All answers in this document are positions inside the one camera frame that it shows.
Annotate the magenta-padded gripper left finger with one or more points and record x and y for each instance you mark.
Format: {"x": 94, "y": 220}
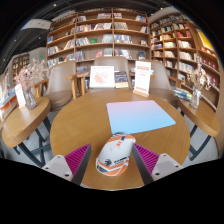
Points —
{"x": 77, "y": 159}

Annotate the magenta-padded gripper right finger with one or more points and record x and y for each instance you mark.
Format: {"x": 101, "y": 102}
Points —
{"x": 146, "y": 159}

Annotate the white and orange computer mouse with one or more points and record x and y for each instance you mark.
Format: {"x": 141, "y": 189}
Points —
{"x": 115, "y": 155}

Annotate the blue-pink gradient mouse pad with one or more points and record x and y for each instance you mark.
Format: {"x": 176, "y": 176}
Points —
{"x": 140, "y": 115}

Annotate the round wooden side table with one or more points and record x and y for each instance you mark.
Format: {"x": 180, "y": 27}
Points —
{"x": 23, "y": 118}
{"x": 201, "y": 115}

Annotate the stack of blue books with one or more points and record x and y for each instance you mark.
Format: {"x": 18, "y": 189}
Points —
{"x": 182, "y": 94}

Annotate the glass vase with dried flowers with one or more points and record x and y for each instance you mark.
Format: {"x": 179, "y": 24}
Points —
{"x": 195, "y": 100}
{"x": 30, "y": 100}

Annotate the beige armchair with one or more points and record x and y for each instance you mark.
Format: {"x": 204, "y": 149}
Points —
{"x": 159, "y": 81}
{"x": 60, "y": 81}
{"x": 111, "y": 61}

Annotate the white sign on wooden base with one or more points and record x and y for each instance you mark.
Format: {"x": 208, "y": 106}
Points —
{"x": 142, "y": 76}

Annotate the dark book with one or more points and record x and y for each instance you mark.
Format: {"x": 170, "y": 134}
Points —
{"x": 121, "y": 78}

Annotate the small white table sign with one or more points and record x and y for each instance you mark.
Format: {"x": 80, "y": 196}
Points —
{"x": 20, "y": 95}

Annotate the white framed picture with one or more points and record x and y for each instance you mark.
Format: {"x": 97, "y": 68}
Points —
{"x": 102, "y": 76}

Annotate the low colourful book display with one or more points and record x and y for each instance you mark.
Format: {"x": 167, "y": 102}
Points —
{"x": 6, "y": 95}

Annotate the distant wooden bookshelf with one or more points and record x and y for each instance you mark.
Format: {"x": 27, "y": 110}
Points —
{"x": 20, "y": 63}

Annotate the tall wooden bookshelf with poster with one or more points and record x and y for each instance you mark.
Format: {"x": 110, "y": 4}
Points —
{"x": 175, "y": 45}

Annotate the wide wooden bookshelf unit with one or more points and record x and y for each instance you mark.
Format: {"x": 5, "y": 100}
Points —
{"x": 98, "y": 33}

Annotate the white hanging ceiling sign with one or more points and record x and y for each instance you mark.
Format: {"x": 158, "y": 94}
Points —
{"x": 36, "y": 24}

